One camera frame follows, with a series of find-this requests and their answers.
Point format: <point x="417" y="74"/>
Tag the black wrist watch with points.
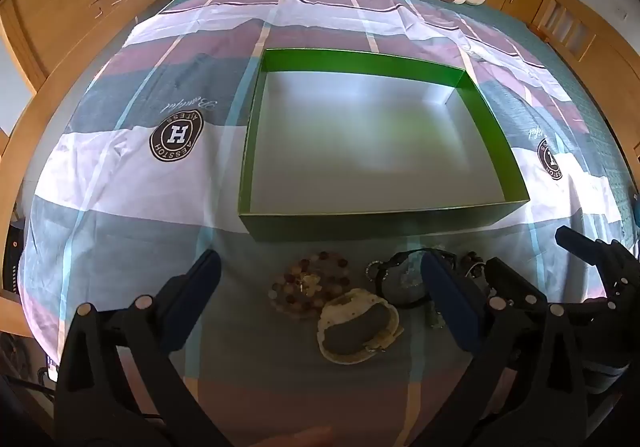
<point x="405" y="284"/>

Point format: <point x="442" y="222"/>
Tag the striped printed bed sheet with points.
<point x="125" y="187"/>

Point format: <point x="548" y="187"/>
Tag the black device with red light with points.
<point x="12" y="257"/>

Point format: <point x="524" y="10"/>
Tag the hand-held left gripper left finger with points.
<point x="200" y="287"/>

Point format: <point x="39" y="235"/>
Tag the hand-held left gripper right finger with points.
<point x="450" y="299"/>

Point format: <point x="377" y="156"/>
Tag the green cardboard box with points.
<point x="350" y="137"/>

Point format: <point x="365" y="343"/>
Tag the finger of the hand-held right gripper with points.
<point x="575" y="239"/>
<point x="510" y="277"/>

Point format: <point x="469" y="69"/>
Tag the wooden wardrobe with carved door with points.
<point x="60" y="2"/>

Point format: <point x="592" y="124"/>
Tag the wooden headboard cabinet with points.
<point x="570" y="22"/>

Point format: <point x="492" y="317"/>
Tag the wooden bed frame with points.
<point x="20" y="162"/>

